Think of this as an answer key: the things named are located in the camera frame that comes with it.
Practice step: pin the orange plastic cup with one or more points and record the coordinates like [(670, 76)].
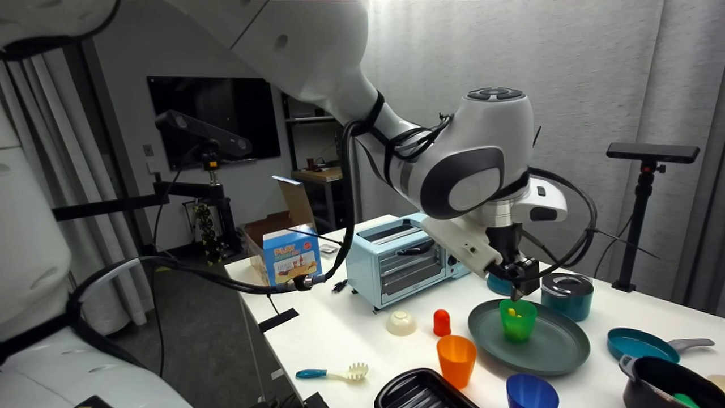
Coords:
[(457, 359)]

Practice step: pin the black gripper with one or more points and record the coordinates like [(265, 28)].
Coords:
[(506, 241)]

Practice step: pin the light blue toaster oven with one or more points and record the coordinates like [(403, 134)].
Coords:
[(393, 263)]

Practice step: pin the black pot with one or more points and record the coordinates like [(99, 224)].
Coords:
[(665, 382)]

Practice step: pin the black ribbed plastic tray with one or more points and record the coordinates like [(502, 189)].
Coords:
[(421, 388)]

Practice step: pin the black camera tripod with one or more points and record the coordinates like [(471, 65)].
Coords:
[(638, 228)]

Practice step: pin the green plastic cup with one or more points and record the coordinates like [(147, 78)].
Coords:
[(518, 323)]

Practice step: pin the background shelf unit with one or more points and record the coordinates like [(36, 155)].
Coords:
[(320, 182)]

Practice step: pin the teal flat plate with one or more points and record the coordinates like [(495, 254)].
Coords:
[(643, 342)]

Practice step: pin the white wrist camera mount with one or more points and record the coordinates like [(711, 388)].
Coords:
[(466, 248)]

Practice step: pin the open cardboard box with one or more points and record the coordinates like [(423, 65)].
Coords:
[(292, 206)]

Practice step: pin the black wall monitor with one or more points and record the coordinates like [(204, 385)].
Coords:
[(242, 113)]

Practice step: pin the small white bowl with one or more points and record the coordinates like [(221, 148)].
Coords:
[(403, 323)]

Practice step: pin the dark camera with orange light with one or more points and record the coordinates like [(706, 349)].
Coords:
[(204, 133)]

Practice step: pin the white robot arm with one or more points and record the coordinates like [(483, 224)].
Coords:
[(303, 36)]

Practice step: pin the wide black tape strip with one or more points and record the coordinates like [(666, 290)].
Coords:
[(278, 318)]

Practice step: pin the black bar camera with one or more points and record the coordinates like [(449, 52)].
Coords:
[(654, 150)]

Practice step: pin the grey backdrop curtain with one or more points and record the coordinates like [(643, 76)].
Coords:
[(603, 76)]

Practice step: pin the dark blue plastic cup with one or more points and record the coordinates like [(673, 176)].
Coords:
[(534, 392)]

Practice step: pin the small red plastic cup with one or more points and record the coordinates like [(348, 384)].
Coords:
[(442, 323)]

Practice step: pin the small teal bowl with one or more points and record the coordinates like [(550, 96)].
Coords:
[(497, 284)]

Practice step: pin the grey round plate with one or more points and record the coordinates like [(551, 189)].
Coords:
[(558, 352)]

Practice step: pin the blue toy packaging box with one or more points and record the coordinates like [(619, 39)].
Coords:
[(293, 261)]

